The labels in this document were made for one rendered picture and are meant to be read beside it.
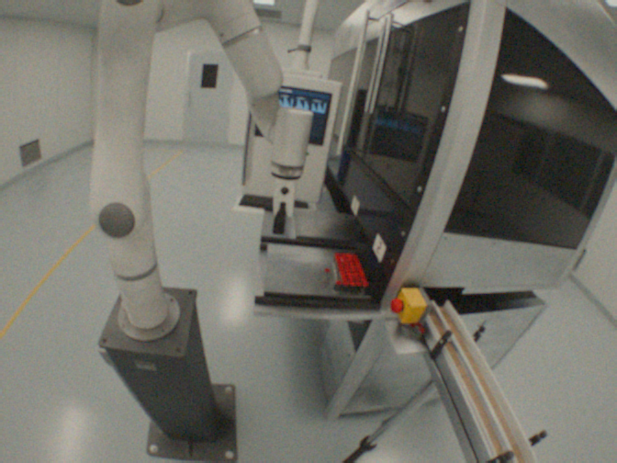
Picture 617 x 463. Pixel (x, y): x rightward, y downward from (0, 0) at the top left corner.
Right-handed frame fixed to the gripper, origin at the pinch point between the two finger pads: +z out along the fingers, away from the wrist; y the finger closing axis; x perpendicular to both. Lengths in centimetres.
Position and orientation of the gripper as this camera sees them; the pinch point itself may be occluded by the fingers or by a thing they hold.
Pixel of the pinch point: (278, 226)
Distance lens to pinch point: 73.6
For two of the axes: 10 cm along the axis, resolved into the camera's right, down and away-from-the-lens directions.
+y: -0.9, -5.1, 8.6
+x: -9.8, -1.0, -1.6
